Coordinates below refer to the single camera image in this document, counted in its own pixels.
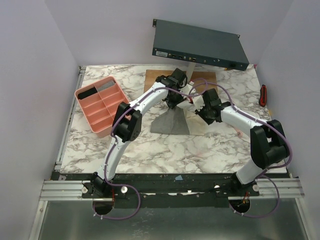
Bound grey cream underwear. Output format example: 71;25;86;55
150;107;211;136

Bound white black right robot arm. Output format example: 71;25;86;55
195;88;293;196

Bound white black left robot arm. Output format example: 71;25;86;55
90;68;188;198

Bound wooden base board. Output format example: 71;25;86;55
141;68;217;102

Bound metal support stand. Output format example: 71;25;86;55
186;62;196;83

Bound red black utility knife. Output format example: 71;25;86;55
258;84;267;107

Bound blue-grey rack network device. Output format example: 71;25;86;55
152;19;249;71

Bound grey striped item in tray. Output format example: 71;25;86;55
96;80;116;92

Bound pink compartment organizer tray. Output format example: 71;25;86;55
74;76;129;138

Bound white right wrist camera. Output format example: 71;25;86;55
191;95;205;112

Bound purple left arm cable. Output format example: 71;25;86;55
92;79;201;221

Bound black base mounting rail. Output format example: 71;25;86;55
51;171;261;210

